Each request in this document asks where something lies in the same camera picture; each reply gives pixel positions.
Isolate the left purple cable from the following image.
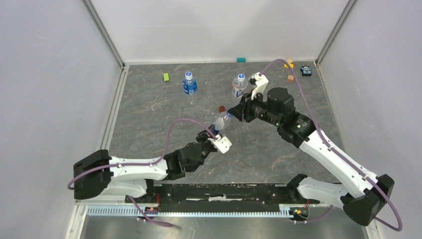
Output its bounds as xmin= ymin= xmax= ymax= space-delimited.
xmin=67 ymin=118 xmax=220 ymax=228

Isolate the black blue toy car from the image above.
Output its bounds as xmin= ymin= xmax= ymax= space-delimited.
xmin=300 ymin=65 xmax=312 ymax=77

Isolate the Pepsi label clear bottle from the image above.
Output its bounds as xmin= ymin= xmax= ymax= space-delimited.
xmin=211 ymin=111 xmax=234 ymax=133

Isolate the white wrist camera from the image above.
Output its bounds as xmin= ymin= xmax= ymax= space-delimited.
xmin=249 ymin=72 xmax=269 ymax=100
xmin=208 ymin=134 xmax=232 ymax=154

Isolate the blue label Pocari bottle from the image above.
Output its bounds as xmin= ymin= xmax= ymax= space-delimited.
xmin=182 ymin=76 xmax=198 ymax=96

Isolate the green block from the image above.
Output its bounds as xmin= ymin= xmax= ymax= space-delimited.
xmin=163 ymin=73 xmax=170 ymax=82

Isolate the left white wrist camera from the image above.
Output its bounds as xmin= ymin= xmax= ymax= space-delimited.
xmin=208 ymin=134 xmax=232 ymax=154

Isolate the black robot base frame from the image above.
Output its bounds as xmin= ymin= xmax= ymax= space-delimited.
xmin=135 ymin=183 xmax=308 ymax=213

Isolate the white slotted cable duct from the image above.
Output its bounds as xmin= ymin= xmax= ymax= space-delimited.
xmin=86 ymin=204 xmax=305 ymax=219

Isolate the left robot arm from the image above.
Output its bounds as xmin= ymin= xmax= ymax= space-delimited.
xmin=68 ymin=130 xmax=218 ymax=203

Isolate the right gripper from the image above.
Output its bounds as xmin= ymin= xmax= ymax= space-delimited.
xmin=227 ymin=89 xmax=281 ymax=127

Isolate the tan cube block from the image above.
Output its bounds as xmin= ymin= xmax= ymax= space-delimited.
xmin=286 ymin=75 xmax=295 ymax=84

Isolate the white blue Pocari cap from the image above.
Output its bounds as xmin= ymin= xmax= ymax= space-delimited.
xmin=185 ymin=72 xmax=193 ymax=80

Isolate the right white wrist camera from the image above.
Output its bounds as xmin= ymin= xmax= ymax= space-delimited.
xmin=249 ymin=72 xmax=269 ymax=100

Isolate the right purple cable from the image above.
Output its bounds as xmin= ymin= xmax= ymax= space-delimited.
xmin=260 ymin=59 xmax=404 ymax=232

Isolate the purple cable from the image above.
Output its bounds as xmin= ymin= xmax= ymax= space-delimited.
xmin=67 ymin=118 xmax=220 ymax=228
xmin=260 ymin=59 xmax=404 ymax=232

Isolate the red label clear bottle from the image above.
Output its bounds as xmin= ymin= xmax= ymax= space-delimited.
xmin=232 ymin=77 xmax=249 ymax=98

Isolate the white blue bottle cap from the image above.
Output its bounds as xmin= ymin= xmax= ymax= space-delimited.
xmin=237 ymin=74 xmax=245 ymax=82

